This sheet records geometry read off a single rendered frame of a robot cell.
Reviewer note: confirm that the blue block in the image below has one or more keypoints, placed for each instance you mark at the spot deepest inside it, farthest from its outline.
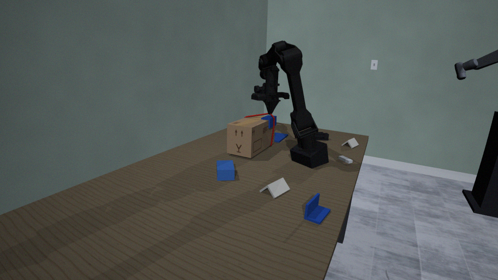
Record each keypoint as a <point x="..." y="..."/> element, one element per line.
<point x="225" y="170"/>

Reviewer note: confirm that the tan cardboard box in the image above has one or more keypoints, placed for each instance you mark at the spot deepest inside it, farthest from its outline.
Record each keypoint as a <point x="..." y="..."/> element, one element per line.
<point x="248" y="136"/>

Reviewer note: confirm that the blue l-shaped bracket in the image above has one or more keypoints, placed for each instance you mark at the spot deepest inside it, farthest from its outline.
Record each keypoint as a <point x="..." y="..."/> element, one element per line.
<point x="314" y="212"/>

